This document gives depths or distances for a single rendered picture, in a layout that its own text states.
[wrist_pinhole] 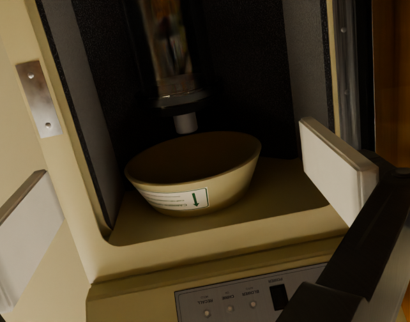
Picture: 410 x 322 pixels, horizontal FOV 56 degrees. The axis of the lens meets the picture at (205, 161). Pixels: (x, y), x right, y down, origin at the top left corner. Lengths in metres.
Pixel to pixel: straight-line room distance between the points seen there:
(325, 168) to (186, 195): 0.27
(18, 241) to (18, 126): 0.73
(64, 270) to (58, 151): 0.64
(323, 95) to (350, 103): 0.03
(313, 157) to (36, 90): 0.28
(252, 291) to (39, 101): 0.28
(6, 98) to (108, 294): 0.54
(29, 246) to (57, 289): 0.88
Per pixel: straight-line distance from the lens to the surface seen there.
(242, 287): 0.43
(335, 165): 0.16
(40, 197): 0.20
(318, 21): 0.40
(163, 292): 0.43
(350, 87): 0.41
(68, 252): 0.99
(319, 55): 0.41
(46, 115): 0.40
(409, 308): 0.58
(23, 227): 0.18
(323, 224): 0.45
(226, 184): 0.43
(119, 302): 0.44
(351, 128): 0.42
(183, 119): 0.47
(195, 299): 0.43
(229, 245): 0.44
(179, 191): 0.42
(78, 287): 1.04
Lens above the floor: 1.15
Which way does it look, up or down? 21 degrees up
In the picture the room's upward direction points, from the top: 169 degrees clockwise
